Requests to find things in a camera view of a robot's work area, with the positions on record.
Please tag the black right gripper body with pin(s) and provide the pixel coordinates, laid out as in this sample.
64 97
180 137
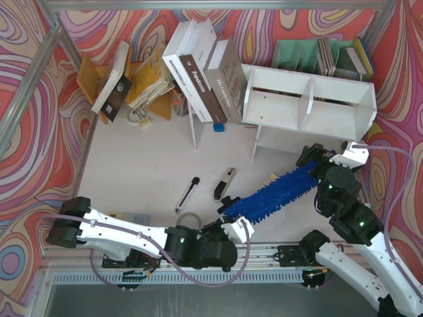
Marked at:
317 158

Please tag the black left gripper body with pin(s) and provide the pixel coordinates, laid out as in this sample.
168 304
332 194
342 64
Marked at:
225 217

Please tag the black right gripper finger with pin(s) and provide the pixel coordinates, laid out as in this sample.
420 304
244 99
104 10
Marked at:
303 160
315 149

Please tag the blue microfiber duster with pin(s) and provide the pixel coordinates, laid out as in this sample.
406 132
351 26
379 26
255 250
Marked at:
271 198

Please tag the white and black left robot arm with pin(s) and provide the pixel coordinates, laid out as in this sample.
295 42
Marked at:
78 223

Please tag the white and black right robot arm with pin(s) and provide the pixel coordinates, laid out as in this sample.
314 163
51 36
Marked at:
389 286

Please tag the white wooden bookshelf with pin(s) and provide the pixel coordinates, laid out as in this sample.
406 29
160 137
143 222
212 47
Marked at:
291 109

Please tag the beige tape roll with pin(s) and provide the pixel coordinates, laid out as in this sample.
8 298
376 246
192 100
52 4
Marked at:
190 220

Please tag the black binder clip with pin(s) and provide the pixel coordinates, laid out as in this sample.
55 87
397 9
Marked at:
226 203

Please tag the yellow sticky note pad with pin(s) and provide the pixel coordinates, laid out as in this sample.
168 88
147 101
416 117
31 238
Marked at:
271 178

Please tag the black and beige stapler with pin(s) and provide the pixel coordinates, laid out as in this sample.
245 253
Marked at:
223 185

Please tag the beige and grey calculator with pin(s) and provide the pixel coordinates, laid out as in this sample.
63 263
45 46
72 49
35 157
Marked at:
141 219

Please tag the brown notebooks in organizer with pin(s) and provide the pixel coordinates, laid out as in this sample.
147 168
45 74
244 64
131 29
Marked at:
326 57

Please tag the blue pencil sharpener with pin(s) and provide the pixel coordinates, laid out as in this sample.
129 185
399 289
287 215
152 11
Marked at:
219 127

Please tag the green desk organizer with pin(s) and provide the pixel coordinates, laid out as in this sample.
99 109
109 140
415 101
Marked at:
304 56

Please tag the grey and blue book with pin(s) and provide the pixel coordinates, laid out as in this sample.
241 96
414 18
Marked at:
361 59

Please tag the grey Lonely One book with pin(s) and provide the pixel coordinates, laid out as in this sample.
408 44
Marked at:
227 79

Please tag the beige binder clip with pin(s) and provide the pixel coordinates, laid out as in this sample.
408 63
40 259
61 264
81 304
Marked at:
144 120

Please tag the clear tape roll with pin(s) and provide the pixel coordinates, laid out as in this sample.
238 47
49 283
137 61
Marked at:
135 116

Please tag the brown Fredonia book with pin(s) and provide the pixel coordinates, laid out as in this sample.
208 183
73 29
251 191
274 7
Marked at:
207 108

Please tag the yellow worn paperback stack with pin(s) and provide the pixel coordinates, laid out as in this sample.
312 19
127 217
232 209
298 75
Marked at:
150 80

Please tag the white and black leaning book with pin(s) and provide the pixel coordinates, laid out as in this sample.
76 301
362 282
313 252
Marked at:
114 85

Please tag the white Mademoiselle book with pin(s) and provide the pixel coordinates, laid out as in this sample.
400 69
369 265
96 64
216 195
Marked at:
184 70

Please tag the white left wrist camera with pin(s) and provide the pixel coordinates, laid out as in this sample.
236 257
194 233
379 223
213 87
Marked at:
239 230

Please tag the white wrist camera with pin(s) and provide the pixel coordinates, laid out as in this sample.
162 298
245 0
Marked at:
239 230
350 156

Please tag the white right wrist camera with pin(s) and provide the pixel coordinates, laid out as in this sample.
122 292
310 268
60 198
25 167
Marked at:
350 156

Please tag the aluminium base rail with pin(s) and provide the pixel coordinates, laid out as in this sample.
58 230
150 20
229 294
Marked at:
265 264

